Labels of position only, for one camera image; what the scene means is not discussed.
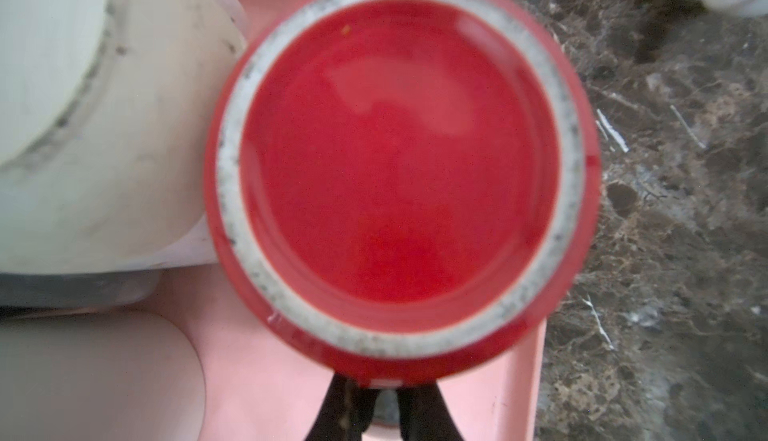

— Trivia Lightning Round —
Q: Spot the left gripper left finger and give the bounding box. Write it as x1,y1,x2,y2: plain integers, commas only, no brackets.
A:
305,373,380,441

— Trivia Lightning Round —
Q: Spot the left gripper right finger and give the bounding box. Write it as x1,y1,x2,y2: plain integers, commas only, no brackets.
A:
397,383,464,441

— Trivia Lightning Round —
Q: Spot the pink plastic tray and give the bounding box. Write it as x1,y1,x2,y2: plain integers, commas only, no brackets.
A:
0,0,548,441

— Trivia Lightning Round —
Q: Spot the beige mug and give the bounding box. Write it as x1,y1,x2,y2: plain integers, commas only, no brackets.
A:
1,312,206,440

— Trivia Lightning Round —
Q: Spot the white ribbed mug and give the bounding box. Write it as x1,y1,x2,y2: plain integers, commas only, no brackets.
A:
1,0,245,275

